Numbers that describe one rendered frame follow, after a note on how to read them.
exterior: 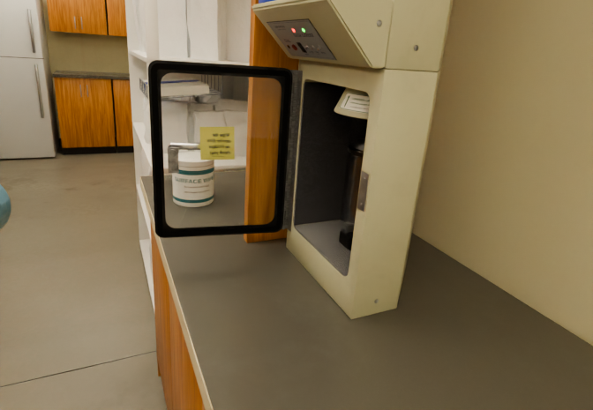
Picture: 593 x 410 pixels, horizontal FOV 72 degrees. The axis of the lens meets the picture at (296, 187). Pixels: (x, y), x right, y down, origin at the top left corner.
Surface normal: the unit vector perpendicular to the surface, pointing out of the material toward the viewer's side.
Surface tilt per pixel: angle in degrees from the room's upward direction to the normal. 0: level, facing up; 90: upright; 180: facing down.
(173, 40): 93
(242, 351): 0
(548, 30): 90
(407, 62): 90
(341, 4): 90
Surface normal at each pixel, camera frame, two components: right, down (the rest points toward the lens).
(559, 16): -0.90, 0.07
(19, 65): 0.42, 0.32
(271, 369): 0.07, -0.95
